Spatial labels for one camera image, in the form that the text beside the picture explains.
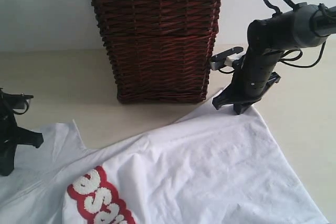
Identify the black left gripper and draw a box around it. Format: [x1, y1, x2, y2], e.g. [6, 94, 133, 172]
[1, 91, 44, 176]

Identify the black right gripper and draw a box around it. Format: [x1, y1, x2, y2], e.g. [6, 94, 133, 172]
[212, 11, 299, 115]

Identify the white t-shirt red lettering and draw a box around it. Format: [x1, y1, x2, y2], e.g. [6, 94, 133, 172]
[1, 102, 327, 223]

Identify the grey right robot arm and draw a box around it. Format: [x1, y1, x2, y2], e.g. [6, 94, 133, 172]
[210, 3, 335, 114]

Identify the dark red wicker basket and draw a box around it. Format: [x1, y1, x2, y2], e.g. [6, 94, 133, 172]
[91, 0, 221, 104]

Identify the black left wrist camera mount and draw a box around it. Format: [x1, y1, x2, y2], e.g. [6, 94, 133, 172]
[3, 93, 34, 115]

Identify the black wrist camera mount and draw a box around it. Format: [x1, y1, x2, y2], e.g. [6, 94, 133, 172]
[3, 93, 34, 115]
[209, 47, 245, 71]

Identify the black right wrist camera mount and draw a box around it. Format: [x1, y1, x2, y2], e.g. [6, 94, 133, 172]
[209, 47, 245, 71]

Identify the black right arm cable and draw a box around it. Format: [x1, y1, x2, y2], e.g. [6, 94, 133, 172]
[217, 0, 336, 73]

